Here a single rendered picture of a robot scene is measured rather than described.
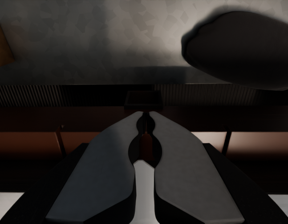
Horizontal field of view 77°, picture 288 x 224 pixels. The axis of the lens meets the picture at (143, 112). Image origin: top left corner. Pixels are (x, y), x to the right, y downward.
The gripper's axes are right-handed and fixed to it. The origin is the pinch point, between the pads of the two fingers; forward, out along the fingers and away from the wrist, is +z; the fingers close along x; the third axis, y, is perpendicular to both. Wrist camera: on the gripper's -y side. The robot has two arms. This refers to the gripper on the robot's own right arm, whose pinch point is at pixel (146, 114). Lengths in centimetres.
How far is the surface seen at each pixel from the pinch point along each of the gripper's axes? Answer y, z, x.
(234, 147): 6.7, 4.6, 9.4
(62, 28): -4.5, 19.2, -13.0
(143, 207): 11.2, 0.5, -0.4
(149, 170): 5.9, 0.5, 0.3
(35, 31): -4.1, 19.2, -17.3
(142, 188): 8.3, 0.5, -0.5
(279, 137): 5.4, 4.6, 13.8
